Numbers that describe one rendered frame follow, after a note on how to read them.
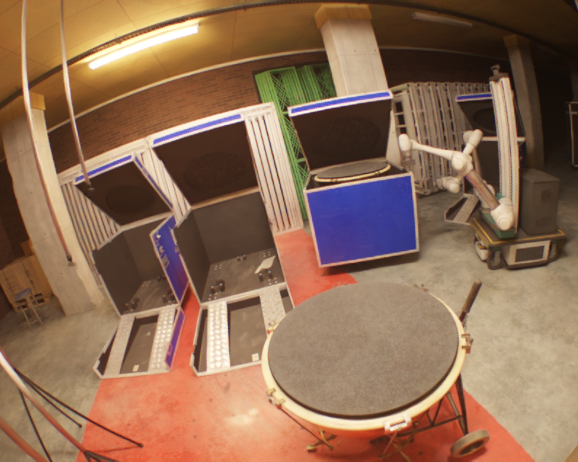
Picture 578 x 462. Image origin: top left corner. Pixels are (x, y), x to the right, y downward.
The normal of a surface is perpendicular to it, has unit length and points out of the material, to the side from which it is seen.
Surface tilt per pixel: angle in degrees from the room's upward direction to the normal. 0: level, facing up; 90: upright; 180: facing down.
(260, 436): 0
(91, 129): 90
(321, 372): 0
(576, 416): 0
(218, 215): 90
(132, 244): 90
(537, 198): 90
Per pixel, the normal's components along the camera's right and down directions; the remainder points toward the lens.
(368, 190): -0.13, 0.36
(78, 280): 0.23, 0.27
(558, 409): -0.22, -0.92
